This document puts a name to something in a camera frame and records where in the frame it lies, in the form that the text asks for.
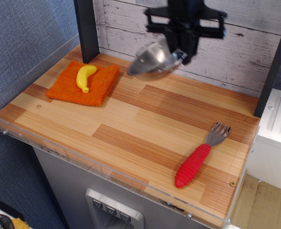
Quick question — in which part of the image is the white ridged side unit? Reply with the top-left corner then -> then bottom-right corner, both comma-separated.
246,89 -> 281,189

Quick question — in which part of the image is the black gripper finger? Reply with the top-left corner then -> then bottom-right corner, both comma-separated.
165,25 -> 182,53
179,31 -> 199,65

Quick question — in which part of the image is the dark right vertical post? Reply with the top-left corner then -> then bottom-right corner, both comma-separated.
253,39 -> 281,118

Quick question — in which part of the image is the dark left vertical post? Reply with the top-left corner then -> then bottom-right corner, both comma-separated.
73,0 -> 100,63

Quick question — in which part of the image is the silver dispenser button panel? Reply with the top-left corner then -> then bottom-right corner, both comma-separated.
85,188 -> 145,229

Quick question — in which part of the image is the red handled metal spatula fork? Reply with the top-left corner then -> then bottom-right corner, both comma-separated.
174,122 -> 231,188

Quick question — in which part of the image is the dark vertical post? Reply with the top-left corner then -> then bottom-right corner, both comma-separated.
253,39 -> 281,118
73,0 -> 100,63

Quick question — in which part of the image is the orange knitted cloth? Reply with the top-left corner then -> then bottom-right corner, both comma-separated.
46,61 -> 119,106

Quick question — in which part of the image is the silver metal bowl with handles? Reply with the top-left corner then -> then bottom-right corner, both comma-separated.
127,38 -> 187,81

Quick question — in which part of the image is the silver toy fridge cabinet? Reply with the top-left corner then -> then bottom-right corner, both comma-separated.
34,148 -> 205,229

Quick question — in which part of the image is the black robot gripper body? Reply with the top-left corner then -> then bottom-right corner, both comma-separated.
144,0 -> 227,39

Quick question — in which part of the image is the clear acrylic table guard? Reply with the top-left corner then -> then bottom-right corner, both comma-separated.
0,28 -> 263,229

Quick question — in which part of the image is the yellow toy banana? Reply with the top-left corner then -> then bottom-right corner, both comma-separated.
76,65 -> 97,94

